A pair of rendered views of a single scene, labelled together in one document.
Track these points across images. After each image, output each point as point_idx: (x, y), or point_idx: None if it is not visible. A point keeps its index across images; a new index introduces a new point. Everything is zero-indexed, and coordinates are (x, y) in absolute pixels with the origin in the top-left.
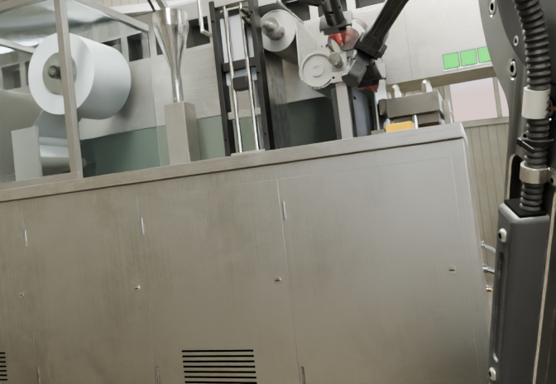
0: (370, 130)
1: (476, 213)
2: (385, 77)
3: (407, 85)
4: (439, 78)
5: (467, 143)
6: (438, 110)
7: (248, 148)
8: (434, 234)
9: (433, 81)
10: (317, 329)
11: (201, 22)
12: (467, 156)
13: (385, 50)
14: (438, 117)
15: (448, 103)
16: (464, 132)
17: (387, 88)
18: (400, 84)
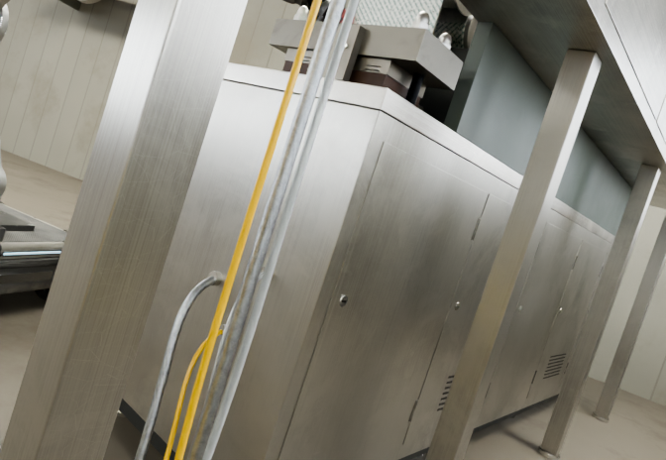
0: (427, 100)
1: (261, 204)
2: (318, 19)
3: (503, 4)
4: None
5: (293, 89)
6: (274, 46)
7: None
8: None
9: None
10: None
11: None
12: (244, 102)
13: None
14: (286, 55)
15: (321, 28)
16: (240, 68)
17: (514, 22)
18: (486, 9)
